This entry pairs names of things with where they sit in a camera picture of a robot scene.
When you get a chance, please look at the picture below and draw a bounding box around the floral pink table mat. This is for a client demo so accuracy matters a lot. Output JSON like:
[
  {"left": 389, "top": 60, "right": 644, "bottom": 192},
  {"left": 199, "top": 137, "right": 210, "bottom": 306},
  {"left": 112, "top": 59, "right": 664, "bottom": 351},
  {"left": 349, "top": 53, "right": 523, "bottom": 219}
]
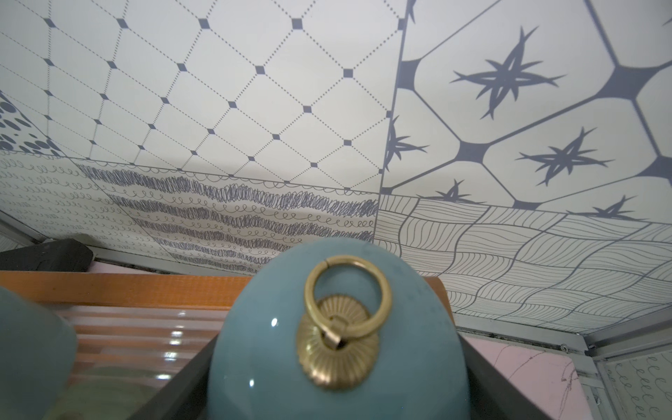
[{"left": 70, "top": 275, "right": 593, "bottom": 419}]

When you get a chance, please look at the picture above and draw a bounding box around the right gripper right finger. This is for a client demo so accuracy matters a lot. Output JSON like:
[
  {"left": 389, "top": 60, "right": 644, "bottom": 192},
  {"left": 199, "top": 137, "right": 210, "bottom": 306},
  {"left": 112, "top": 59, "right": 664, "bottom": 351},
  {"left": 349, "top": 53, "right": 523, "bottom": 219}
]
[{"left": 460, "top": 336, "right": 551, "bottom": 420}]

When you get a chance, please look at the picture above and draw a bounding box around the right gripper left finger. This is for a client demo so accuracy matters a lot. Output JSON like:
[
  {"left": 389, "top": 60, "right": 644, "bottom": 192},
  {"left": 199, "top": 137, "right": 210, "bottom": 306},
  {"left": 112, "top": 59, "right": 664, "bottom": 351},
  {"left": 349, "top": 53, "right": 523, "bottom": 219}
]
[{"left": 129, "top": 336, "right": 218, "bottom": 420}]

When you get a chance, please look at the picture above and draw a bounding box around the wooden three-tier shelf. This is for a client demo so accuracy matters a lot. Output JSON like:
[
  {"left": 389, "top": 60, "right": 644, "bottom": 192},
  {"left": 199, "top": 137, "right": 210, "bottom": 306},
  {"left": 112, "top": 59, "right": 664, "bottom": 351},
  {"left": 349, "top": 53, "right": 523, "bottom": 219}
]
[{"left": 1, "top": 255, "right": 470, "bottom": 419}]

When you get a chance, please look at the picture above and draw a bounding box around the black plastic case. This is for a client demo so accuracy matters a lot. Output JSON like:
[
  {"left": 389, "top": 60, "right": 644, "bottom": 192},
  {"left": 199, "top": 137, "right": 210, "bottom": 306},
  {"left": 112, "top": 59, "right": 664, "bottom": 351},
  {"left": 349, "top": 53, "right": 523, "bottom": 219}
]
[{"left": 1, "top": 239, "right": 94, "bottom": 272}]

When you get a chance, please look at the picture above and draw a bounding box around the blue canister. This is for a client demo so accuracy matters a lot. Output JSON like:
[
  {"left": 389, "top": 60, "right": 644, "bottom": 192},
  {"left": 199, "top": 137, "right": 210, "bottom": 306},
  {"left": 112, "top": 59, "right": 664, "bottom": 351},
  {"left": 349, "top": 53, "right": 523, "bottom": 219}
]
[
  {"left": 206, "top": 238, "right": 471, "bottom": 419},
  {"left": 1, "top": 288, "right": 78, "bottom": 419}
]

